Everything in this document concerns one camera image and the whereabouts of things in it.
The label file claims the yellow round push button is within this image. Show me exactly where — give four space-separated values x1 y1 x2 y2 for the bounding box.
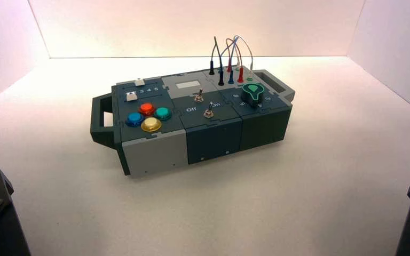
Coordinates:
140 117 162 133

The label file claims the red round push button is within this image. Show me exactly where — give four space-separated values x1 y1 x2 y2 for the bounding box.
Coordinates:
138 102 156 117

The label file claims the blue jumper wire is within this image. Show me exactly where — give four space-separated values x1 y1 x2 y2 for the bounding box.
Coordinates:
223 35 239 71

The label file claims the red jumper wire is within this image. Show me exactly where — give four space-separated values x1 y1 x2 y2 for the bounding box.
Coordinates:
225 38 243 69

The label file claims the black green rotary knob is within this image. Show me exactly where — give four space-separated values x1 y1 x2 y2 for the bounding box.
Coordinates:
241 83 265 109

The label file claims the dark grey jumper wire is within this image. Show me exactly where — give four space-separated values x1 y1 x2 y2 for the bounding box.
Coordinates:
210 35 224 71

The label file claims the blue round push button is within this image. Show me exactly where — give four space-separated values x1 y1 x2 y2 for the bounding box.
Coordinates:
125 112 145 127

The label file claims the grey and teal control box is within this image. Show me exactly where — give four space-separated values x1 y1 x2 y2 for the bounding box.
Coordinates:
90 69 296 177

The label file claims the green round push button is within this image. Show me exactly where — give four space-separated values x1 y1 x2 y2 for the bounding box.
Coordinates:
153 107 172 122

